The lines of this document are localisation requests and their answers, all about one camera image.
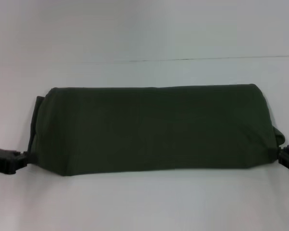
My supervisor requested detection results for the dark green FREE t-shirt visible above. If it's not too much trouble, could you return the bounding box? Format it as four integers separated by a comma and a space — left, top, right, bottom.
26, 83, 287, 178

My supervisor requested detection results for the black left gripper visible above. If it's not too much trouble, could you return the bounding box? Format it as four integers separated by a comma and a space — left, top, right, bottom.
0, 146, 39, 175

